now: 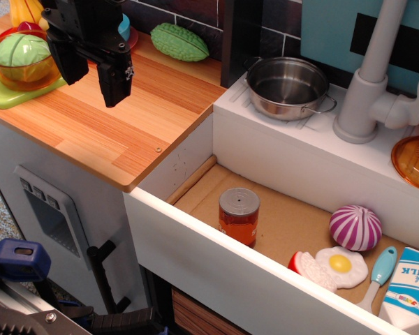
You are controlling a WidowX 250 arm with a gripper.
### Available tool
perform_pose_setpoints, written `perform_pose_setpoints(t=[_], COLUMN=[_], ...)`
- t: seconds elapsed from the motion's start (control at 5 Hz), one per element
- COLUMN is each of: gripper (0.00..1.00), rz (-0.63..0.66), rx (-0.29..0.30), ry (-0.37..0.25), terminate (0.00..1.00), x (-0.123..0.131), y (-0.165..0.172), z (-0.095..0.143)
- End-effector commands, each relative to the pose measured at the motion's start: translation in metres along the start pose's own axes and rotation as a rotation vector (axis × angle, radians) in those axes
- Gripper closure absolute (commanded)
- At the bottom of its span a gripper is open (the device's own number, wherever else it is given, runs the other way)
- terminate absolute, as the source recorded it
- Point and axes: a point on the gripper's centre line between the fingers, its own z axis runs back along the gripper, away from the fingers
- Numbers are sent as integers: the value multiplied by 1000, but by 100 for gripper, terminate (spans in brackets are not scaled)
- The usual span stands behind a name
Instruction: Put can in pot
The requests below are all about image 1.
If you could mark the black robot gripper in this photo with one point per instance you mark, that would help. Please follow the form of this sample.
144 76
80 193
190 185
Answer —
80 30

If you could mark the orange toy soup can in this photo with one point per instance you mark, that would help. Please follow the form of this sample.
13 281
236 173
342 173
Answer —
238 215

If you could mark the stainless steel pot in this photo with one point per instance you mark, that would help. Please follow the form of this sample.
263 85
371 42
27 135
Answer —
287 88

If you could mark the orange transparent pot lid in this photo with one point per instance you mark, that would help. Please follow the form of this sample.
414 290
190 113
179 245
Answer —
405 159

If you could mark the pink toy plate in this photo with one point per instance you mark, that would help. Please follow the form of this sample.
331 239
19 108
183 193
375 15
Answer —
133 37

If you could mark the blue toy bowl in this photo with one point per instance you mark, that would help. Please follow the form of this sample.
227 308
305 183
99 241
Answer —
124 28

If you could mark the orange transparent bowl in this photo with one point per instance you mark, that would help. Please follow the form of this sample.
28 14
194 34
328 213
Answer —
52 76

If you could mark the green toy cabbage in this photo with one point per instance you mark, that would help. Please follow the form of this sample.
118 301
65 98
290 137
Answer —
24 57

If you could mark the red toy apple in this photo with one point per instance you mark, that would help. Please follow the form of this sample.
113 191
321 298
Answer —
28 26

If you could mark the green toy bitter gourd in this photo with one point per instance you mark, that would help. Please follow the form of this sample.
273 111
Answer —
179 43

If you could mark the yellow toy squash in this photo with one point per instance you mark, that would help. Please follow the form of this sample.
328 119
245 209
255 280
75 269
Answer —
25 11

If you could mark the green cutting board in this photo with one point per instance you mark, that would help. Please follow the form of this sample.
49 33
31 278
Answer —
10 98

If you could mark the grey toy oven panel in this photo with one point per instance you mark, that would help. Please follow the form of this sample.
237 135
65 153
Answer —
56 214

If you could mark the blue clamp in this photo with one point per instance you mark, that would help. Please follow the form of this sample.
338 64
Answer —
23 261

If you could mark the white wooden drawer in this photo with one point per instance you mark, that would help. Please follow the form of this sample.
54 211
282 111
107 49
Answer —
302 172

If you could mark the grey toy faucet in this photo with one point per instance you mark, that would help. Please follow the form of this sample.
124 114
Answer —
367 101

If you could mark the red white toy slice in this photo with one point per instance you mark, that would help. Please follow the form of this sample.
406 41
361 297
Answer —
305 265

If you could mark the purple striped toy onion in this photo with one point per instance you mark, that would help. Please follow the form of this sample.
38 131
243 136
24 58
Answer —
355 228

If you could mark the toy fried egg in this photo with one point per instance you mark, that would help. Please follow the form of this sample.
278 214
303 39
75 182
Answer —
347 268

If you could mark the blue grey toy spatula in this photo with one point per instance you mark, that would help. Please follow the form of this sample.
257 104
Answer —
381 272

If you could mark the toy milk carton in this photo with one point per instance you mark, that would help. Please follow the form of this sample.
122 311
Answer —
400 306

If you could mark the black oven door handle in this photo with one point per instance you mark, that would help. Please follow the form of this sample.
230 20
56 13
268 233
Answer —
96 256

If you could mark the grey metal mount plate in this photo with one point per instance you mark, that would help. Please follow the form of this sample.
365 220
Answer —
23 312

